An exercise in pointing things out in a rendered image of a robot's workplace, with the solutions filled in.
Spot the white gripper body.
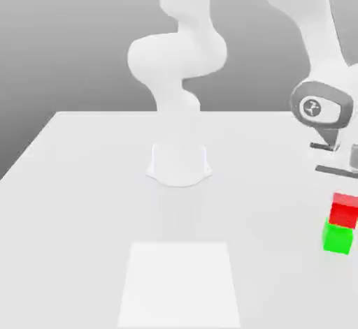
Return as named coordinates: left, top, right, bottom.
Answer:
left=315, top=164, right=358, bottom=191

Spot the small red cube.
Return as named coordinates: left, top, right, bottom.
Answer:
left=329, top=192, right=358, bottom=230

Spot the small green cube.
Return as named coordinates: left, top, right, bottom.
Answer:
left=322, top=216, right=355, bottom=256

